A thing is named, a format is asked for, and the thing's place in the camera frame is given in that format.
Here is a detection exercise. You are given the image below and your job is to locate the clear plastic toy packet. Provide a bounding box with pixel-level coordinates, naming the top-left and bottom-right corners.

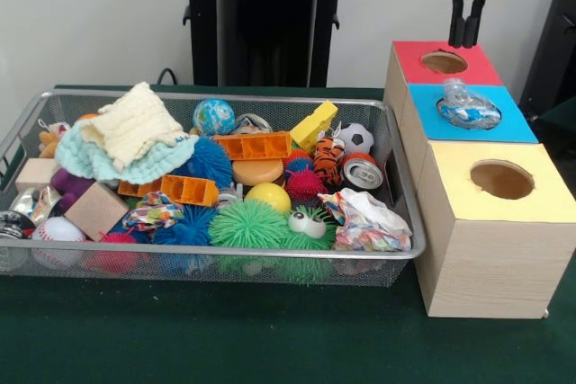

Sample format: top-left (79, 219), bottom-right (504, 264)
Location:
top-left (435, 77), bottom-right (504, 132)

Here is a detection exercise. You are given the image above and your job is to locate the mint knitted cloth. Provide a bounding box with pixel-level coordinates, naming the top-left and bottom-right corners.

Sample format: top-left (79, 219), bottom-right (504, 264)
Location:
top-left (56, 121), bottom-right (200, 186)

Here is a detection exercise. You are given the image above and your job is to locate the cream knitted cloth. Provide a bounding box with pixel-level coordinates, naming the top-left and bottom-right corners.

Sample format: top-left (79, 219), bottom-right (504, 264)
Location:
top-left (80, 81), bottom-right (185, 173)

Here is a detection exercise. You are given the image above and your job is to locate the wooden box with three holes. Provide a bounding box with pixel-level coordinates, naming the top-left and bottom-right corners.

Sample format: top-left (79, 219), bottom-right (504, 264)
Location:
top-left (382, 40), bottom-right (576, 320)

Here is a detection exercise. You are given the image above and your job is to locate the yellow toy block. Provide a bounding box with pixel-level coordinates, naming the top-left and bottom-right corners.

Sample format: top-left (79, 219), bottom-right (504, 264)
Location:
top-left (289, 100), bottom-right (339, 154)

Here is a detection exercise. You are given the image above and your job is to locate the silver drink can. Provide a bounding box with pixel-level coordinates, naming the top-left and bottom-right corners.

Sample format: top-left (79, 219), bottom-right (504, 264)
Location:
top-left (341, 152), bottom-right (385, 192)

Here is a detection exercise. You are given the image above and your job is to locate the tiger striped plush toy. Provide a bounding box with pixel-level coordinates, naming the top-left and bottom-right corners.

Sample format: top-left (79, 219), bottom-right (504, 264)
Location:
top-left (313, 135), bottom-right (347, 187)

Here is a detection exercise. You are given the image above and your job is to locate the orange long toy block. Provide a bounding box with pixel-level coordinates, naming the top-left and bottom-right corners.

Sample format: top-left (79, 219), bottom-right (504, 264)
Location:
top-left (214, 130), bottom-right (293, 162)

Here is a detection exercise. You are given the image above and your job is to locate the yellow smooth ball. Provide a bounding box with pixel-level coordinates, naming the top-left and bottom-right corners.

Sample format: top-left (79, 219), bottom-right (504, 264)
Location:
top-left (245, 183), bottom-right (293, 215)

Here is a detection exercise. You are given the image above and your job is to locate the globe print ball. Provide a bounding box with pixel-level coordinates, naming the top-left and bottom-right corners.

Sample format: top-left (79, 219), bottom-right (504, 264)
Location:
top-left (193, 98), bottom-right (237, 137)

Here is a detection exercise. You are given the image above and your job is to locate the green spiky rubber ball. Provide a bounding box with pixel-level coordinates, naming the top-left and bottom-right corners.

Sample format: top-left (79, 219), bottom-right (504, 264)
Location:
top-left (207, 198), bottom-right (292, 250)

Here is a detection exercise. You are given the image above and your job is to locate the dark green table cloth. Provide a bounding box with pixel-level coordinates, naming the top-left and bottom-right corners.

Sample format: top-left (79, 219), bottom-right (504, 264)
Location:
top-left (0, 84), bottom-right (576, 384)

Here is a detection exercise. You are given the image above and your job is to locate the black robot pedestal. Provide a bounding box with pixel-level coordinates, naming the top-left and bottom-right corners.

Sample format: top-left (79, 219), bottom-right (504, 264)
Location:
top-left (173, 0), bottom-right (364, 88)

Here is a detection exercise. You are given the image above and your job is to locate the shallow wire mesh bin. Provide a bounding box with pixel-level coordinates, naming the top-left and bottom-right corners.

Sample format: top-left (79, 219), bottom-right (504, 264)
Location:
top-left (0, 89), bottom-right (427, 289)

